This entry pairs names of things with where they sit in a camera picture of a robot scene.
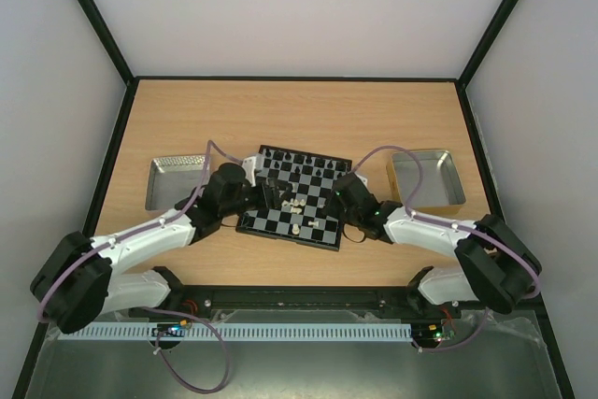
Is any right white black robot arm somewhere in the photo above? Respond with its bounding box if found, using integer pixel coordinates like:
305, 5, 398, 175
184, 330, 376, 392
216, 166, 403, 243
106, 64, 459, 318
324, 173, 542, 317

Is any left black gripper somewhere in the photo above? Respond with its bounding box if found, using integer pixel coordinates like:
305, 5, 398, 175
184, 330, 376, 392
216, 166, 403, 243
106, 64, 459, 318
221, 178, 294, 219

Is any gold sided metal tin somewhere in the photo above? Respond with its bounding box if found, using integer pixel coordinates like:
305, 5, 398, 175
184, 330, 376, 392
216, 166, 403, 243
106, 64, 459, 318
387, 150, 466, 216

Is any folding magnetic chess board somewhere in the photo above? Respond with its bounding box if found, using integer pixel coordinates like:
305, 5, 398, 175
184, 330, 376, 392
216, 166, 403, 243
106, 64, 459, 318
235, 145, 352, 251

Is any pile of white pieces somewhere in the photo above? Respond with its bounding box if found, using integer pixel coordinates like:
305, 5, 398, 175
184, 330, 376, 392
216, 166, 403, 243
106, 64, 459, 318
281, 199, 306, 214

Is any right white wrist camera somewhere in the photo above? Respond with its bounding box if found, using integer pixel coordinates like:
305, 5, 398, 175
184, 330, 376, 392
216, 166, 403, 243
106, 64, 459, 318
355, 174, 368, 187

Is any light blue slotted cable duct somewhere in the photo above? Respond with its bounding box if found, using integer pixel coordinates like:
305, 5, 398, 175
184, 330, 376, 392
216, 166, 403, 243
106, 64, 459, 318
58, 322, 412, 342

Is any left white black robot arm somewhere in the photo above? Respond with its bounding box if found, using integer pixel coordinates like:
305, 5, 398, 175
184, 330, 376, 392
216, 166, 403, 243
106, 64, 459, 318
30, 163, 292, 334

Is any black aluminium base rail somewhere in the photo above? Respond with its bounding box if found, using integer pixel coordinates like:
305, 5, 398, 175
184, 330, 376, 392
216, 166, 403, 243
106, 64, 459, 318
128, 284, 463, 321

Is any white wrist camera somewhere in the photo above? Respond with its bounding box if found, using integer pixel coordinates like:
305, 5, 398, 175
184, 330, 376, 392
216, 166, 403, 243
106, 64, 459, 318
241, 153, 264, 187
355, 174, 368, 187

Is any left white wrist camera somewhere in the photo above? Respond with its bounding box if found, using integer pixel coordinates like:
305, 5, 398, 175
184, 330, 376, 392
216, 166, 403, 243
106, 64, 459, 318
241, 153, 264, 187

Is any silver embossed metal tin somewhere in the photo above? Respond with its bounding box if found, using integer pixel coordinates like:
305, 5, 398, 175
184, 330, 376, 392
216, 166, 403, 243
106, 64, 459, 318
145, 154, 209, 218

